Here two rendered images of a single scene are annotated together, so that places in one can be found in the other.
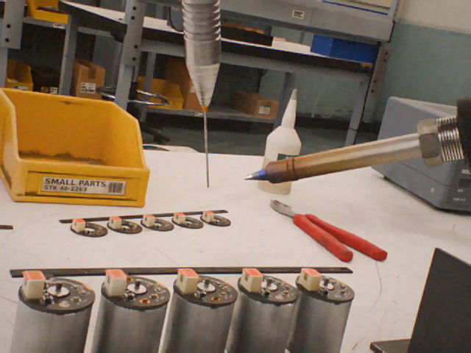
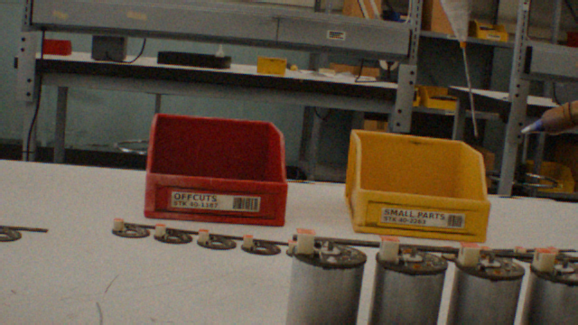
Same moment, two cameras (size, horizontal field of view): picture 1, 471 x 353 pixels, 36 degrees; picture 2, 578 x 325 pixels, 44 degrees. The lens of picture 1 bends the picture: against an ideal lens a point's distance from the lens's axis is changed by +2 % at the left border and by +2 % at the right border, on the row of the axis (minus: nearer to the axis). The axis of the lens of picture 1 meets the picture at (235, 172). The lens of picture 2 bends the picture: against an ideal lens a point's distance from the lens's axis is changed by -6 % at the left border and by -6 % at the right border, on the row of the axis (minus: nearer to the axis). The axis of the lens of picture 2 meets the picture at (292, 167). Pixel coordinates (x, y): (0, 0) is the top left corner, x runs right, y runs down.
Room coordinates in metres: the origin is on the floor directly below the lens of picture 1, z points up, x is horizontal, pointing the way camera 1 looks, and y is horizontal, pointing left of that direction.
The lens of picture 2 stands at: (0.01, -0.05, 0.88)
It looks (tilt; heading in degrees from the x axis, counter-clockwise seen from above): 10 degrees down; 28
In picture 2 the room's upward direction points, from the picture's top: 6 degrees clockwise
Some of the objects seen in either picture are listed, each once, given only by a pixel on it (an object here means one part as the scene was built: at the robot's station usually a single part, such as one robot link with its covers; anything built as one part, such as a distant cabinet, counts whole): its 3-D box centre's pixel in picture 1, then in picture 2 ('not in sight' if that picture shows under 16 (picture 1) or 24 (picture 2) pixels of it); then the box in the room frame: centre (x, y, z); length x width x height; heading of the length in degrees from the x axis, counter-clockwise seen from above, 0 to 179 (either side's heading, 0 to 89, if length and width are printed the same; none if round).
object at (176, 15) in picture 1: (189, 20); (574, 95); (3.03, 0.32, 0.80); 0.15 x 0.12 x 0.10; 55
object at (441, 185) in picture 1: (455, 157); not in sight; (0.80, -0.24, 0.80); 0.15 x 0.12 x 0.10; 20
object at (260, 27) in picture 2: not in sight; (221, 26); (2.09, 1.37, 0.90); 1.30 x 0.06 x 0.12; 126
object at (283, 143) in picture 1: (284, 140); not in sight; (0.67, -0.04, 0.80); 0.03 x 0.03 x 0.10
